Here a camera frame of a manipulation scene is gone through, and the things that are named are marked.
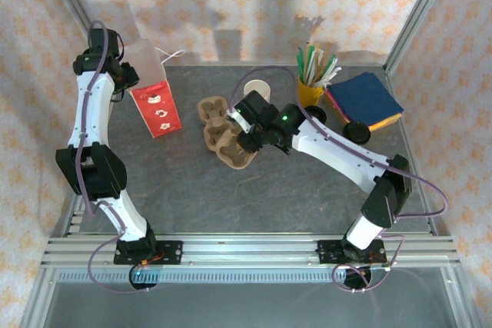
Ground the red paper bag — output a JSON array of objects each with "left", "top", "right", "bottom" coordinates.
[{"left": 123, "top": 38, "right": 186, "bottom": 140}]

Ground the yellow mug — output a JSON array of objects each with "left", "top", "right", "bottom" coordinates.
[{"left": 294, "top": 74, "right": 326, "bottom": 108}]

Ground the pink paper napkin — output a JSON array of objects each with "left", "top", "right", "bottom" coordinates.
[{"left": 325, "top": 89, "right": 353, "bottom": 126}]

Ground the white green wrapped straw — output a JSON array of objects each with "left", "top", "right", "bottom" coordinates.
[{"left": 315, "top": 54, "right": 339, "bottom": 86}]

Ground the brown paper wrapped straw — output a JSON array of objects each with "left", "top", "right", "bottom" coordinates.
[{"left": 313, "top": 41, "right": 331, "bottom": 84}]

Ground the blue paper napkin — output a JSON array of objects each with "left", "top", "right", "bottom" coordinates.
[{"left": 328, "top": 71, "right": 405, "bottom": 127}]

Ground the yellow paper napkin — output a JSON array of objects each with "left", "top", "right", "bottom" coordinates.
[{"left": 344, "top": 111, "right": 404, "bottom": 132}]

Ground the black round base unit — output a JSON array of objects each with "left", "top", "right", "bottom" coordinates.
[
  {"left": 128, "top": 264, "right": 161, "bottom": 291},
  {"left": 344, "top": 266, "right": 373, "bottom": 291}
]

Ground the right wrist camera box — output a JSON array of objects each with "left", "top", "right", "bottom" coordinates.
[{"left": 225, "top": 108, "right": 253, "bottom": 135}]

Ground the aluminium left post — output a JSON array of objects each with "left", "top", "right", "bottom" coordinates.
[{"left": 40, "top": 0, "right": 118, "bottom": 74}]

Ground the aluminium post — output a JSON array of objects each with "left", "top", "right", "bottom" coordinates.
[
  {"left": 384, "top": 0, "right": 459, "bottom": 72},
  {"left": 40, "top": 0, "right": 118, "bottom": 74}
]

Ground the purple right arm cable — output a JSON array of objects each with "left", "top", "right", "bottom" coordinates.
[{"left": 229, "top": 67, "right": 450, "bottom": 293}]

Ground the aluminium front rail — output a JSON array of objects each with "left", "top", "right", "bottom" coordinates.
[{"left": 41, "top": 232, "right": 461, "bottom": 269}]

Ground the aluminium rail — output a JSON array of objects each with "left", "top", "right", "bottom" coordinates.
[
  {"left": 61, "top": 66, "right": 125, "bottom": 236},
  {"left": 41, "top": 232, "right": 461, "bottom": 269}
]

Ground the black right mount plate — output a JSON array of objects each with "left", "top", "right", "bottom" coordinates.
[{"left": 317, "top": 239, "right": 388, "bottom": 267}]

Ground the black mount plate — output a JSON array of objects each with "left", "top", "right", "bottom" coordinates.
[
  {"left": 113, "top": 239, "right": 184, "bottom": 267},
  {"left": 317, "top": 239, "right": 388, "bottom": 267}
]

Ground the black left mount plate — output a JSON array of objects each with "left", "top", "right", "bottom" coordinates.
[{"left": 113, "top": 239, "right": 184, "bottom": 267}]

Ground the grey slotted cable duct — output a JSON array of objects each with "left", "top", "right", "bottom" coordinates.
[{"left": 56, "top": 268, "right": 349, "bottom": 283}]

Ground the aluminium left side rail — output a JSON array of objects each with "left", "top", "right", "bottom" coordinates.
[{"left": 61, "top": 66, "right": 125, "bottom": 236}]

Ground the aluminium right post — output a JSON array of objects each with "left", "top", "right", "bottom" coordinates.
[{"left": 384, "top": 0, "right": 459, "bottom": 72}]

